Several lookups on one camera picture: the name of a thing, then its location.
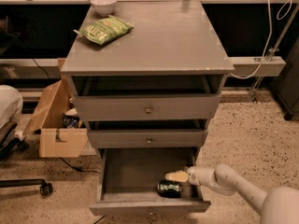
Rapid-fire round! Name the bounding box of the white cable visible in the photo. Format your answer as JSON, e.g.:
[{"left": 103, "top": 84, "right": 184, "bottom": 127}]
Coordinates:
[{"left": 229, "top": 0, "right": 293, "bottom": 80}]

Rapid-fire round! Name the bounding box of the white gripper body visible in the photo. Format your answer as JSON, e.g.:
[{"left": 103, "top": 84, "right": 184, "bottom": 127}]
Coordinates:
[{"left": 187, "top": 166, "right": 201, "bottom": 186}]

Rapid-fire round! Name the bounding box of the grey top drawer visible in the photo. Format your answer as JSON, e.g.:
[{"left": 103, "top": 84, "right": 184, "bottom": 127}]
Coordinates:
[{"left": 74, "top": 95, "right": 221, "bottom": 121}]

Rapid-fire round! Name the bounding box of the grey open bottom drawer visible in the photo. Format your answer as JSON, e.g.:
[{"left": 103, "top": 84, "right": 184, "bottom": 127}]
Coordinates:
[{"left": 90, "top": 147, "right": 210, "bottom": 216}]

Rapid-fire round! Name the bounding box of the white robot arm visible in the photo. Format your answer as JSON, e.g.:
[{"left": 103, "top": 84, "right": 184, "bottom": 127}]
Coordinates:
[{"left": 165, "top": 164, "right": 299, "bottom": 224}]

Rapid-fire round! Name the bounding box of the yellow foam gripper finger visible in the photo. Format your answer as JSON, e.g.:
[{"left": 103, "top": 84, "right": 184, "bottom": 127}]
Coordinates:
[{"left": 165, "top": 171, "right": 189, "bottom": 182}]

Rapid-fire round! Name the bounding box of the black floor cable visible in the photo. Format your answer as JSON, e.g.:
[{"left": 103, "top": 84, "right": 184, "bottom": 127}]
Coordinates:
[{"left": 59, "top": 156, "right": 102, "bottom": 175}]

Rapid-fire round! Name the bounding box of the grey middle drawer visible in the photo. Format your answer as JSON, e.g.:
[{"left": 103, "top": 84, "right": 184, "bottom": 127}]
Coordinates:
[{"left": 88, "top": 129, "right": 207, "bottom": 148}]

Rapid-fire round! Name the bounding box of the green chip bag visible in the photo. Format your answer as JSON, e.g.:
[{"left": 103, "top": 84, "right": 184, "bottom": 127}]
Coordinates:
[{"left": 75, "top": 15, "right": 134, "bottom": 46}]

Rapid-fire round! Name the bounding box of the green soda can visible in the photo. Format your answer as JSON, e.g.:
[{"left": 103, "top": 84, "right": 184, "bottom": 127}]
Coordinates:
[{"left": 157, "top": 179, "right": 181, "bottom": 198}]

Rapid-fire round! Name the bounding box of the grey drawer cabinet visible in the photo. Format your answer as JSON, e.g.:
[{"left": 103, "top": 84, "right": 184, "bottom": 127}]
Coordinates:
[{"left": 60, "top": 0, "right": 235, "bottom": 161}]

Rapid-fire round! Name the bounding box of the white bowl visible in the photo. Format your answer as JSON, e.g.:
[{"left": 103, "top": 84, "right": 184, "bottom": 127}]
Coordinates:
[{"left": 91, "top": 0, "right": 117, "bottom": 16}]

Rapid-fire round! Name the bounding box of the cardboard box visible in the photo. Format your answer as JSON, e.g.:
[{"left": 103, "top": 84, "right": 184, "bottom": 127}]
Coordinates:
[{"left": 22, "top": 57, "right": 89, "bottom": 159}]

